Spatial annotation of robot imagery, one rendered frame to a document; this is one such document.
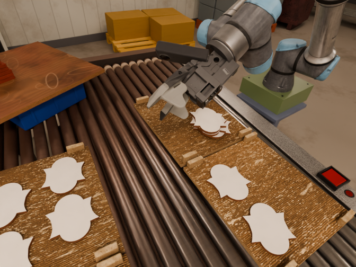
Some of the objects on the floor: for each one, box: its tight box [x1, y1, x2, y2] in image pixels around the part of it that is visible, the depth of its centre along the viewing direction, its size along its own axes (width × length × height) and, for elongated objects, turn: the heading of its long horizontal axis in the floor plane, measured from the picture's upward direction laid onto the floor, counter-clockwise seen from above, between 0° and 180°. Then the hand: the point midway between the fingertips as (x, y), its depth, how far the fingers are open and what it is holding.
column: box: [236, 93, 307, 128], centre depth 156 cm, size 38×38×87 cm
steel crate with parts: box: [277, 0, 315, 30], centre depth 514 cm, size 96×111×69 cm
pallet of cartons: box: [105, 7, 195, 52], centre depth 376 cm, size 127×87×46 cm
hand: (151, 113), depth 50 cm, fingers open, 14 cm apart
